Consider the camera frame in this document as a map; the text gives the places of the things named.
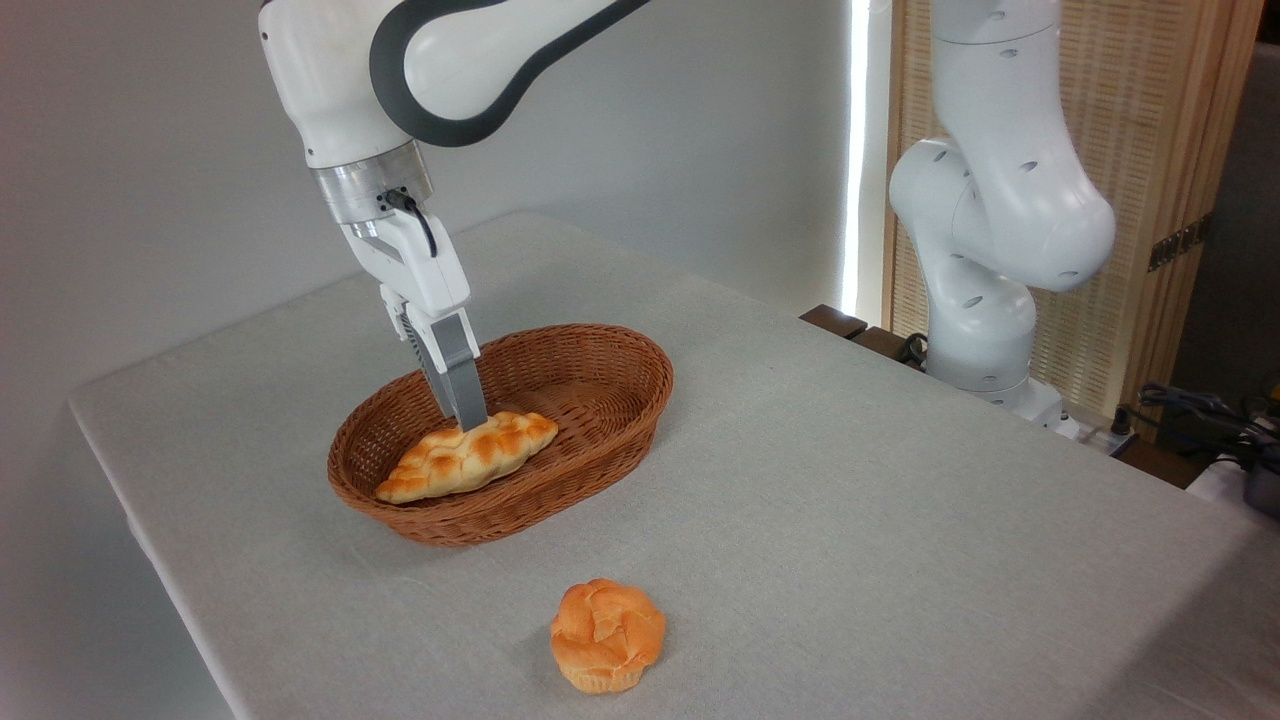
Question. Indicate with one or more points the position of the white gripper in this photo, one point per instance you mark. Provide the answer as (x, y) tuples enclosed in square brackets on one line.
[(425, 270)]

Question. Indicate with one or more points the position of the long braided bread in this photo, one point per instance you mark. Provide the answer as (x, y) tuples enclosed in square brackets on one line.
[(470, 460)]

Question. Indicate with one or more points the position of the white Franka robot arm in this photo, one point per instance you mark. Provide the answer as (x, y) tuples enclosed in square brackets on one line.
[(330, 80)]

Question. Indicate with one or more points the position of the brown wicker basket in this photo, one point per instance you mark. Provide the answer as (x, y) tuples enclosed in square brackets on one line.
[(600, 400)]

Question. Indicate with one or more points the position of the round bread bun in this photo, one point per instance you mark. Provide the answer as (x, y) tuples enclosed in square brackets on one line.
[(607, 635)]

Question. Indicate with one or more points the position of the light grey tablecloth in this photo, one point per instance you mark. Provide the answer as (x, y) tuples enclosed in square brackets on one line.
[(900, 600)]

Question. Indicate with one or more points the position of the black screen hinge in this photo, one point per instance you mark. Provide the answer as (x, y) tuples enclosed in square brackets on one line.
[(1178, 245)]

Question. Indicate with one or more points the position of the wooden bamboo folding screen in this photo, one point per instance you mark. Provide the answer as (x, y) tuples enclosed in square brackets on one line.
[(1150, 100)]

